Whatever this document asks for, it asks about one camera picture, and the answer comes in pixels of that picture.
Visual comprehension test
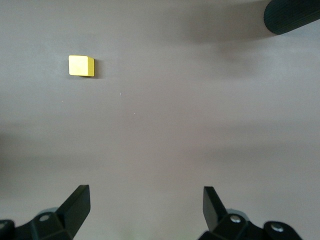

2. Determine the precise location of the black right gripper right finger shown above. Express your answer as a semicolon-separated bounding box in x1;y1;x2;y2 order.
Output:
197;186;304;240

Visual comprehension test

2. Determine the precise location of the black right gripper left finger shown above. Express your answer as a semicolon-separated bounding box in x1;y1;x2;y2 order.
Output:
0;184;91;240

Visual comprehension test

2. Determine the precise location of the yellow wooden block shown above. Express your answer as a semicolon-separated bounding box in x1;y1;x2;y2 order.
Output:
68;55;96;78

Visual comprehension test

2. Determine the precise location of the black ribbed cylinder post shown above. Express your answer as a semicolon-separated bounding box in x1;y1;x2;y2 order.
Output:
263;0;320;36

